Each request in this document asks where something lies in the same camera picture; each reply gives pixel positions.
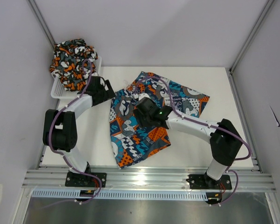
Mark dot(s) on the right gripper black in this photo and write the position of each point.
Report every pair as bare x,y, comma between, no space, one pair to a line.
139,116

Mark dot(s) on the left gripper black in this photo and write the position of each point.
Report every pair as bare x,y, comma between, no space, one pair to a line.
108,94

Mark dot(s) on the blue orange patterned shorts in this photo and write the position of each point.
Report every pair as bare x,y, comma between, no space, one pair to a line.
132,144

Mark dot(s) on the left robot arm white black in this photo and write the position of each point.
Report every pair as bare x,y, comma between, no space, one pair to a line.
60,128

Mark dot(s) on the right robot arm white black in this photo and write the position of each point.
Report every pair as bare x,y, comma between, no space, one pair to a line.
225,142

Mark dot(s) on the black orange camouflage shorts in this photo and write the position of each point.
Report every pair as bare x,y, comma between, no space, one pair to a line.
73,63

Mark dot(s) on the white plastic basket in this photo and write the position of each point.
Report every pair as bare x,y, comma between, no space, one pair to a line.
58,91

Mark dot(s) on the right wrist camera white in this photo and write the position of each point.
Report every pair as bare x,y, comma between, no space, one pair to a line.
142,95

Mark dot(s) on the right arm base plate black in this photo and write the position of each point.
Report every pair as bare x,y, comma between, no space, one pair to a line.
199,181

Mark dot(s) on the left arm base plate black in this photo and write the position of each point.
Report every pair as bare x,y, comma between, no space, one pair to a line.
79,180

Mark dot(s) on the aluminium mounting rail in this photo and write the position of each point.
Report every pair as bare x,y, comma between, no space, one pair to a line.
150,179

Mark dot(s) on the left aluminium frame post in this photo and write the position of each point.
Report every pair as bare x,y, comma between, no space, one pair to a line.
41,21

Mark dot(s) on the aluminium frame post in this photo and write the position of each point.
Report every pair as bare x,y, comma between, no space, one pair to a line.
41,21
253,33

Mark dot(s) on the right side aluminium rail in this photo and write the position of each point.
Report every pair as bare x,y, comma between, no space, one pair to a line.
244,121

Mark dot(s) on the white slotted cable duct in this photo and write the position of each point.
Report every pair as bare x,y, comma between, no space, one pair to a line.
127,195

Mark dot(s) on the right aluminium frame post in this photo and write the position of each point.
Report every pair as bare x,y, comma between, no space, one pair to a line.
253,33

